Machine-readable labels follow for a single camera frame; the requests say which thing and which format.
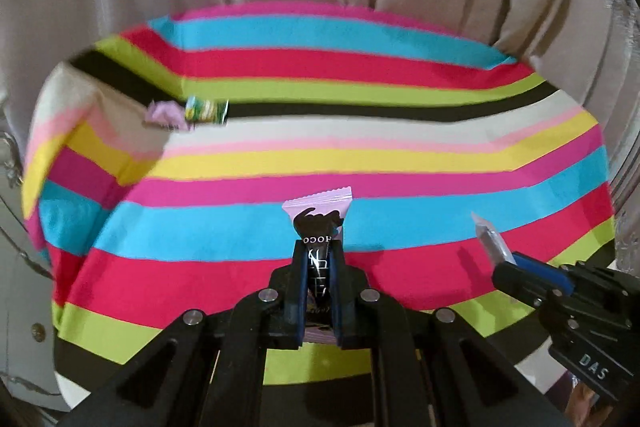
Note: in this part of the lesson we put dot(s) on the pink chocolate snack packet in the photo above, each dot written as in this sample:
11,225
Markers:
318,220

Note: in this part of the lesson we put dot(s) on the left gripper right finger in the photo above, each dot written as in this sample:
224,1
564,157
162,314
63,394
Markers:
429,369

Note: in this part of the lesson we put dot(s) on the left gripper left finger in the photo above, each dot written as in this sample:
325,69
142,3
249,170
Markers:
205,369

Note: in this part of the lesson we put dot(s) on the striped colourful blanket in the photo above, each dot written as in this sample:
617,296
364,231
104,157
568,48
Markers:
140,223

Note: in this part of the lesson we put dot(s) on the silver white cabinet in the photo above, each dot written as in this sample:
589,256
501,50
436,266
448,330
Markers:
26,329

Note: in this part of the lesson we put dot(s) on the person's right hand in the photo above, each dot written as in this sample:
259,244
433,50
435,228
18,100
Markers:
580,411

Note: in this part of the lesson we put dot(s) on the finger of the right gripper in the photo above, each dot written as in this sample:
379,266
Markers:
519,284
542,269

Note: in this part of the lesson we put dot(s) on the clear cookie packet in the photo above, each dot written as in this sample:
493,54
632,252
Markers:
493,244

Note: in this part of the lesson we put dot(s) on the green candy packet far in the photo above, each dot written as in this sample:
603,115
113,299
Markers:
200,111

